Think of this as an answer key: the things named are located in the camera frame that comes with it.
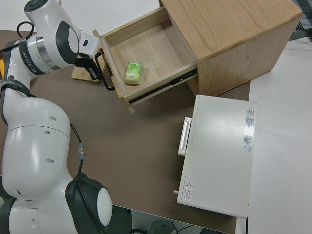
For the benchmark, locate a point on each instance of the wooden cabinet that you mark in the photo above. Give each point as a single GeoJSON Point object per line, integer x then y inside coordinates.
{"type": "Point", "coordinates": [231, 36]}

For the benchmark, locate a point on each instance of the cream toaster oven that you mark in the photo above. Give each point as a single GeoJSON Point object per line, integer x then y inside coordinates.
{"type": "Point", "coordinates": [219, 151]}

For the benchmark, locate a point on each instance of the brown table mat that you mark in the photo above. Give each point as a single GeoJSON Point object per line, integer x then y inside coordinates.
{"type": "Point", "coordinates": [146, 146]}

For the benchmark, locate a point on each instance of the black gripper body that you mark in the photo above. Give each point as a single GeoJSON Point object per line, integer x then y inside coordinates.
{"type": "Point", "coordinates": [84, 64]}

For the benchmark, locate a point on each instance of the wooden mug tree stand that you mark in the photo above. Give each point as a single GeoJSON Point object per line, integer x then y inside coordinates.
{"type": "Point", "coordinates": [81, 75]}

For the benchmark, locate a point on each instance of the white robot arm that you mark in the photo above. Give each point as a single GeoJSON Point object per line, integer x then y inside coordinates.
{"type": "Point", "coordinates": [36, 146]}

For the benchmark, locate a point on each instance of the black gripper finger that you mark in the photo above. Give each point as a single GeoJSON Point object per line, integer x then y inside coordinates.
{"type": "Point", "coordinates": [95, 74]}

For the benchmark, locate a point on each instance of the green tissue pack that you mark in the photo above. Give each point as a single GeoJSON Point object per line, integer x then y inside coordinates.
{"type": "Point", "coordinates": [133, 73]}

